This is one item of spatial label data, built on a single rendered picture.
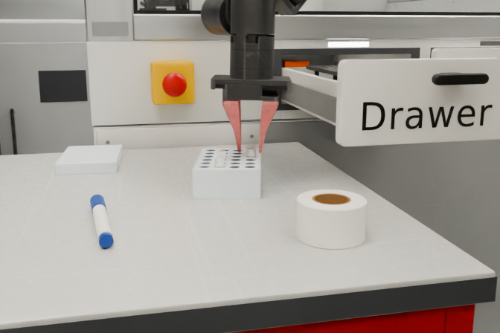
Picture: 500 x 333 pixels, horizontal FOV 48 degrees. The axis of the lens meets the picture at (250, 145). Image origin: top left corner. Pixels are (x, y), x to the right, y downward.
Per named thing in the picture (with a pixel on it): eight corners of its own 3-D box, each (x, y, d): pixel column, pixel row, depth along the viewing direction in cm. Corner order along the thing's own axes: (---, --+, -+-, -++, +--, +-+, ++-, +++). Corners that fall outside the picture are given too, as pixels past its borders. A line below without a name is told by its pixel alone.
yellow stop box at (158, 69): (196, 104, 96) (194, 62, 94) (152, 105, 94) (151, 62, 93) (192, 100, 101) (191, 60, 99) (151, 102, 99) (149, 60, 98)
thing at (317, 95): (518, 125, 79) (523, 82, 78) (347, 132, 74) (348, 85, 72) (390, 93, 117) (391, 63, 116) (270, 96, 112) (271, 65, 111)
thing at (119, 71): (590, 108, 119) (599, 38, 116) (91, 125, 98) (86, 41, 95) (388, 73, 210) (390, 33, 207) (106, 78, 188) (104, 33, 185)
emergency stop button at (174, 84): (187, 97, 93) (187, 72, 92) (163, 97, 92) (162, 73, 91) (185, 94, 96) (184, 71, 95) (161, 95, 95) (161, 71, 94)
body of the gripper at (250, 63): (214, 88, 77) (215, 33, 76) (289, 89, 77) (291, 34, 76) (210, 94, 71) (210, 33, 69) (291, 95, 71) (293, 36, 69)
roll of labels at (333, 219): (283, 230, 59) (284, 193, 58) (341, 221, 62) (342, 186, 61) (317, 254, 53) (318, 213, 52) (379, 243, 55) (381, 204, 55)
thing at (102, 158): (117, 172, 82) (116, 161, 82) (54, 175, 81) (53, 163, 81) (123, 153, 94) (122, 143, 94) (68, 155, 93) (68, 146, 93)
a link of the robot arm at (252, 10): (245, -15, 67) (284, -13, 70) (219, -13, 73) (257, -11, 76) (243, 43, 69) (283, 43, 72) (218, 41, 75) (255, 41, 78)
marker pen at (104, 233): (115, 248, 54) (114, 233, 54) (97, 250, 54) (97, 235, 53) (104, 206, 67) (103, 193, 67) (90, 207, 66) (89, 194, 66)
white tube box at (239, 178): (260, 199, 70) (260, 169, 69) (193, 198, 70) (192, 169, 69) (260, 173, 82) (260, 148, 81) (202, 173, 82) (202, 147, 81)
